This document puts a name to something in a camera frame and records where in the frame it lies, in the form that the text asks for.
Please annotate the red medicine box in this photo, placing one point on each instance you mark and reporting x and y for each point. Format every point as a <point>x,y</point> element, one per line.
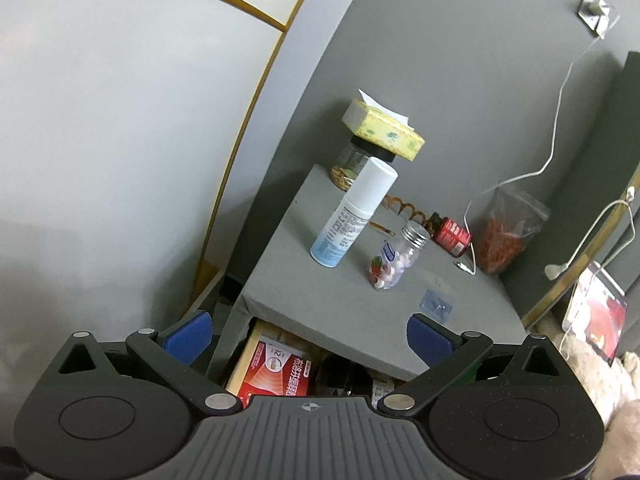
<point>277,372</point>

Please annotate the grey upholstered nightstand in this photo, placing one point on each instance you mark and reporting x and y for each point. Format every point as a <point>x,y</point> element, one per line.
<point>320,305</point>

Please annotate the yellow tissue box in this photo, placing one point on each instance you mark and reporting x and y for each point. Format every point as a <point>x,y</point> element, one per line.
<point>382,130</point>

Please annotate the clear bag of red berries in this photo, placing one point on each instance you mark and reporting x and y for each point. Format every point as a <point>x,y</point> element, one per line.
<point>505,235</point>

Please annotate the grey padded gold trimmed headboard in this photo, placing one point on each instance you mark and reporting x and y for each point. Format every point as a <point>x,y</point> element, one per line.
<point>580,270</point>

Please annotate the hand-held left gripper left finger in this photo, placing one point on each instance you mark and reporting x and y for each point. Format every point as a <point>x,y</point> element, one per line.
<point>187,337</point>

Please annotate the red labelled dark bottle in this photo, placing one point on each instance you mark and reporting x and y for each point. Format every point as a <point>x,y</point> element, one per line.
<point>452,235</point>

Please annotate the brown wavy hair comb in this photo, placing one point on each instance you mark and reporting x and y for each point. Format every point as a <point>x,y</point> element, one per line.
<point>385,229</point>
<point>407,210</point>

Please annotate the clear jar with black lid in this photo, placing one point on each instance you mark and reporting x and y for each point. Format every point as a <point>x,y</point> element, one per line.
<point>352,162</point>

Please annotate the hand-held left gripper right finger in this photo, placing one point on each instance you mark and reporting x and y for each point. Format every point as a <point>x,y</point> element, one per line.
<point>430,340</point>

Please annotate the white spray bottle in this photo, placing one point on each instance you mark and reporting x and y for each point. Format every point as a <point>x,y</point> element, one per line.
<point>352,215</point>

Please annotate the small clear plastic bag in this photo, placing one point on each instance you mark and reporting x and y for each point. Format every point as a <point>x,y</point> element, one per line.
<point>436,305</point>

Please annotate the grey upholstered drawer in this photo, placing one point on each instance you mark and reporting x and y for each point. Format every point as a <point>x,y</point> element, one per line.
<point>240,360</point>

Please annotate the clear pill bottle silver cap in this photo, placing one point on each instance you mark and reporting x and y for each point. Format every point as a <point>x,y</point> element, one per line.
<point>395,260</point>

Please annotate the cream fluffy blanket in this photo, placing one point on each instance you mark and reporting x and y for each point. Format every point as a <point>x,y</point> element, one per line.
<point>615,390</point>

